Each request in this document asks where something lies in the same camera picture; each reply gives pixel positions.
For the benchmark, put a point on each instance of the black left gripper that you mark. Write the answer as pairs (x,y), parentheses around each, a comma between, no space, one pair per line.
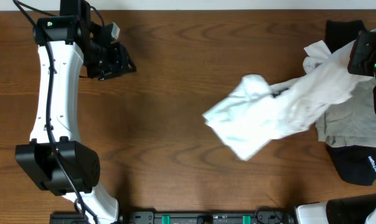
(112,65)

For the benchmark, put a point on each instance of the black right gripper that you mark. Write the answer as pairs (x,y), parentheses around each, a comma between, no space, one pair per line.
(361,58)

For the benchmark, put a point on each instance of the white t-shirt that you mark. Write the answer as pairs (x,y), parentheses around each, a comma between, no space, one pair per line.
(255,112)

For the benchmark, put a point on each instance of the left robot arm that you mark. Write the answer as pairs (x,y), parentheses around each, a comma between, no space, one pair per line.
(55,158)

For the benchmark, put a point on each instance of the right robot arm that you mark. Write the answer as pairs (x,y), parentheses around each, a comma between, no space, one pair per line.
(361,209)

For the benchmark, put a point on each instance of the black garment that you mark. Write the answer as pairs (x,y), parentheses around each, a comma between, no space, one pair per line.
(338,34)

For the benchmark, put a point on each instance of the grey garment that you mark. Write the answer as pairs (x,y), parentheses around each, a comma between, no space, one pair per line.
(351,123)

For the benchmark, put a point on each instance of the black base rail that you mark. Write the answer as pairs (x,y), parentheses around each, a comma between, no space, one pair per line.
(260,216)

